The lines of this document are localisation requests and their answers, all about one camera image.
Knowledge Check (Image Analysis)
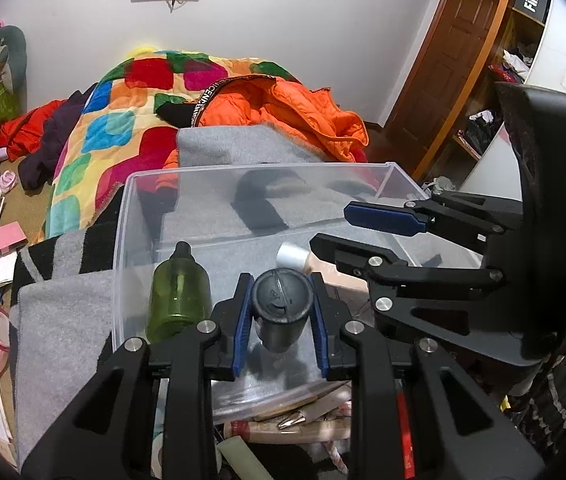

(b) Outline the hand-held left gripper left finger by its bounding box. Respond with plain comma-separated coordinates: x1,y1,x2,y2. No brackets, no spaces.
18,272,256,480

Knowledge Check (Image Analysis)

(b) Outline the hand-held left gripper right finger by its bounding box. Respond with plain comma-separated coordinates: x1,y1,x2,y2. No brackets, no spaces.
309,272,546,480

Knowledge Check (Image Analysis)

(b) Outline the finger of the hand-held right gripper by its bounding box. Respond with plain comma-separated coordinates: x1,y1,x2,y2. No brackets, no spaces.
309,232,526,361
344,191,524,256

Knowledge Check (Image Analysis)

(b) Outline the dark grey bottle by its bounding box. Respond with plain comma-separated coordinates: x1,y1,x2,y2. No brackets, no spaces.
253,269,312,353

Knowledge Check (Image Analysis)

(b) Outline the beige tube with silver cap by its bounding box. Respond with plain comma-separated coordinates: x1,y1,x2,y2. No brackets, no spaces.
276,242,369,293

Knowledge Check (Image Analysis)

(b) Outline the clear plastic box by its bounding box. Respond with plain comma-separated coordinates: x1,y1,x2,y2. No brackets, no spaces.
112,161,484,418

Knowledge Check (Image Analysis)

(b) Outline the green glass bottle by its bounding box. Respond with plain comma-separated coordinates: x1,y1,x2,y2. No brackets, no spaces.
145,241,212,343

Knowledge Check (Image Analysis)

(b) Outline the long beige tube pink cap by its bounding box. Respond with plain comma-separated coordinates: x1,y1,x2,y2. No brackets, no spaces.
223,417,354,443

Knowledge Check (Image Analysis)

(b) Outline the pale green tube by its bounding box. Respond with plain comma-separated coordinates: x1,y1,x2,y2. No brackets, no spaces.
215,435,275,480

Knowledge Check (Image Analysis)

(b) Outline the red envelope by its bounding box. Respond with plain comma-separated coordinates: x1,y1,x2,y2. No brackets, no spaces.
395,390,417,480

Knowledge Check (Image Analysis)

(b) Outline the orange padded jacket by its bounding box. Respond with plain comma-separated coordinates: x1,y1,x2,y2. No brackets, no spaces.
155,76,369,196

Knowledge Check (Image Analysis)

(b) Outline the dark patterned cloth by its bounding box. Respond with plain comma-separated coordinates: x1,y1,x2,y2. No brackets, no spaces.
503,345,566,442

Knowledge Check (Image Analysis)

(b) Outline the wooden shelf unit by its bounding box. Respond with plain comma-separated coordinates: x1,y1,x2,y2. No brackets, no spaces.
413,0,566,196

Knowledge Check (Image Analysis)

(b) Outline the grey blanket with black stripes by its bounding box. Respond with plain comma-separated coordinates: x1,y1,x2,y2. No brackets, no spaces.
10,125,484,468

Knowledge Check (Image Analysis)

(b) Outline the brown wooden door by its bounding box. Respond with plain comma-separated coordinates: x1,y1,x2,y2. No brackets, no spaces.
382,0,510,161

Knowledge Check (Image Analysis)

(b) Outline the black printed box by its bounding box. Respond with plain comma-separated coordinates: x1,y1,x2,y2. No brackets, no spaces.
513,0,554,26

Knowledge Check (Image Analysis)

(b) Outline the colourful patchwork quilt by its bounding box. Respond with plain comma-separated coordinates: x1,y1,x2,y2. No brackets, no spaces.
38,49,304,241

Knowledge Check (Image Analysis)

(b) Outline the pink flat box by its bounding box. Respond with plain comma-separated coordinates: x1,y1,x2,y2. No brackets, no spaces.
0,222,29,257

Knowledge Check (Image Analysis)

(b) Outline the dark purple cloth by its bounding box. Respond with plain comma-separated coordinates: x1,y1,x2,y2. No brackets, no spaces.
17,85,99,191

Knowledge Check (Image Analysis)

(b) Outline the red cloth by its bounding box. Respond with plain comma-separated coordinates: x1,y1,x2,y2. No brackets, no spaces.
0,100,66,162

